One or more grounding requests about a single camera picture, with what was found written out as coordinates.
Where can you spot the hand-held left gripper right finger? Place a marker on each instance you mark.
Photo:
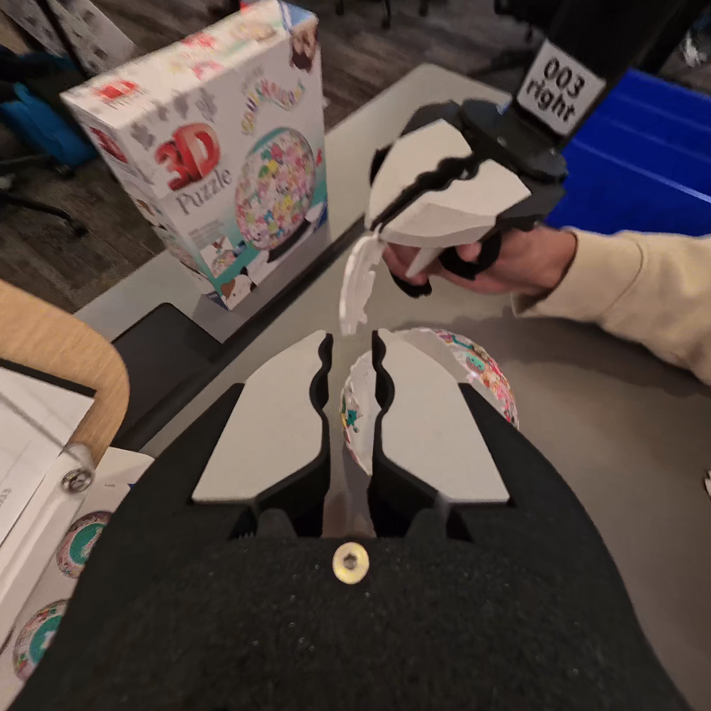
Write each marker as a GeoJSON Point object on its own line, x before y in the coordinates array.
{"type": "Point", "coordinates": [439, 444]}

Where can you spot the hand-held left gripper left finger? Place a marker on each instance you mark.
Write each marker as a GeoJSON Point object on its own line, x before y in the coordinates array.
{"type": "Point", "coordinates": [261, 444]}

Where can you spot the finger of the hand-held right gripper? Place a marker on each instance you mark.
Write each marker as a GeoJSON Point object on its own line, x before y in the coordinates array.
{"type": "Point", "coordinates": [467, 211]}
{"type": "Point", "coordinates": [417, 161]}

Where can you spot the colourful puzzle ball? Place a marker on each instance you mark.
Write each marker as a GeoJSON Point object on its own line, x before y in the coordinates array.
{"type": "Point", "coordinates": [489, 372]}

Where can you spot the white puzzle piece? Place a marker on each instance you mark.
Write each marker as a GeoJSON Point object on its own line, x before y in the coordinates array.
{"type": "Point", "coordinates": [361, 283]}

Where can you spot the person's right forearm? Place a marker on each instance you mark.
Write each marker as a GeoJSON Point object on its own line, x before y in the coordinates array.
{"type": "Point", "coordinates": [633, 300]}

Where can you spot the puzzle box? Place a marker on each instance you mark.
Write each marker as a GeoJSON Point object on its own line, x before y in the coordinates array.
{"type": "Point", "coordinates": [211, 156]}

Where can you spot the person's right hand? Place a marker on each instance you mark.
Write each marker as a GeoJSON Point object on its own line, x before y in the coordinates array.
{"type": "Point", "coordinates": [533, 261]}

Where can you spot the blue plastic bin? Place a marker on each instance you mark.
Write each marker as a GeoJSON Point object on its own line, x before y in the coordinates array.
{"type": "Point", "coordinates": [644, 156]}

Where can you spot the sheet with round pictures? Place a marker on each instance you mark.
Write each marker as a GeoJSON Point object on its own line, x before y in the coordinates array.
{"type": "Point", "coordinates": [56, 578]}

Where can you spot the blue office chair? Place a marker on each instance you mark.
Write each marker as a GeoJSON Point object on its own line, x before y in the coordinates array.
{"type": "Point", "coordinates": [39, 122]}

